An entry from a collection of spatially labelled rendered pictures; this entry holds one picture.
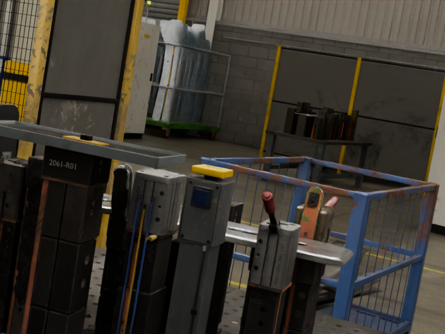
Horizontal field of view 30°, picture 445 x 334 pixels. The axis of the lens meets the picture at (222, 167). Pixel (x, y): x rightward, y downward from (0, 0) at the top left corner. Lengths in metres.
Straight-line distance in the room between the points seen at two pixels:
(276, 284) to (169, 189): 0.28
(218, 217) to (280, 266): 0.20
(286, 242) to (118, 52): 3.95
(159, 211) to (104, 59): 3.71
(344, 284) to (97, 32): 2.45
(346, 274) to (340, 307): 0.14
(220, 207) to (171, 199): 0.24
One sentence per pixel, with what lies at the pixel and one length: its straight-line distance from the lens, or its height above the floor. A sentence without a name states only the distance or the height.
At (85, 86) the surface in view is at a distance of 5.16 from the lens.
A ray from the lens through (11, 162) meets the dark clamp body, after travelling 1.77.
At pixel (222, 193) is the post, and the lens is 1.42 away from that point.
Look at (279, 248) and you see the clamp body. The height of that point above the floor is 1.02.
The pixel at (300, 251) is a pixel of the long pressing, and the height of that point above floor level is 1.00.
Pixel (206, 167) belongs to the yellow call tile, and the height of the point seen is 1.16.
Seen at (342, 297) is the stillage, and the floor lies 0.51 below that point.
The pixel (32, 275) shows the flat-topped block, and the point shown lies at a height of 0.90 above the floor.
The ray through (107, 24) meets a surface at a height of 1.52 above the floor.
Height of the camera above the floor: 1.32
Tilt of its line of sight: 6 degrees down
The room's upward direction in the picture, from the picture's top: 10 degrees clockwise
